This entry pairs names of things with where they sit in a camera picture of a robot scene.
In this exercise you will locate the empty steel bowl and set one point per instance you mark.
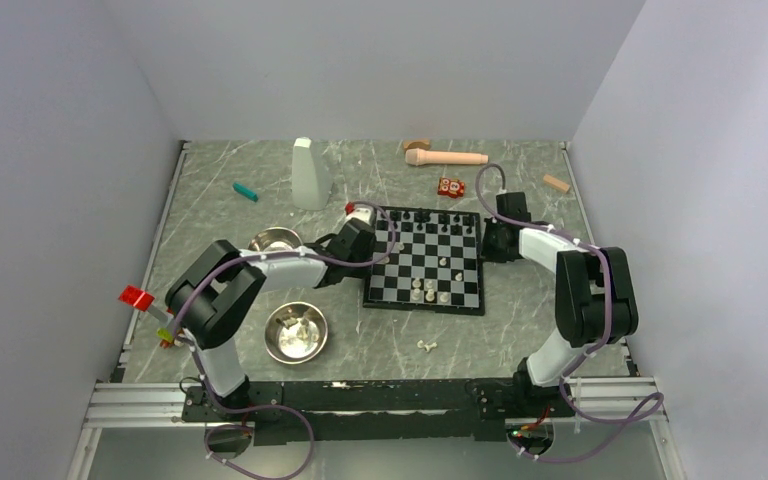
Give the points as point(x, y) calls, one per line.
point(275, 239)

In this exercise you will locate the round wooden disc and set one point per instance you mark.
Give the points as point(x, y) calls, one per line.
point(421, 144)

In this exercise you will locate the black and white chessboard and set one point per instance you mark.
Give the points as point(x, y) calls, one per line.
point(435, 264)

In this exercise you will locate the small wooden block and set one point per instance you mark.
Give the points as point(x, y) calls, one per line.
point(556, 183)

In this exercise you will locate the beige toy microphone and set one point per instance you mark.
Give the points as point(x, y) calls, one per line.
point(420, 157)

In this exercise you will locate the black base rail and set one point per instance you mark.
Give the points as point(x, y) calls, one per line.
point(483, 409)

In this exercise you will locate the red lego brick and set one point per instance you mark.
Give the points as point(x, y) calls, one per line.
point(136, 298)

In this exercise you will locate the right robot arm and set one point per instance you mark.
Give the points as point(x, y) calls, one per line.
point(595, 303)

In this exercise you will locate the teal plastic block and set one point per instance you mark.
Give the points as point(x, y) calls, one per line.
point(245, 192)

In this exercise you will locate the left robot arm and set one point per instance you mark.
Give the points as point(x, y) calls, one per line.
point(213, 296)

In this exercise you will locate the grey plastic bottle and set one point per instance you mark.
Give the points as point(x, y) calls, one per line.
point(311, 181)

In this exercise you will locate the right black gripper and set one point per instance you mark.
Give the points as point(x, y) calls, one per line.
point(489, 254)

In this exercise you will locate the red owl toy block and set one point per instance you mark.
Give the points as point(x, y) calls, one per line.
point(450, 187)

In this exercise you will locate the white chess piece on table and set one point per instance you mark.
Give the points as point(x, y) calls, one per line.
point(426, 346)

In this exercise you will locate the steel bowl with chess pieces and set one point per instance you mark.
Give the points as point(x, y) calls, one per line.
point(295, 333)

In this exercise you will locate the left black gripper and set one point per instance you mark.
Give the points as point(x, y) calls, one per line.
point(368, 253)

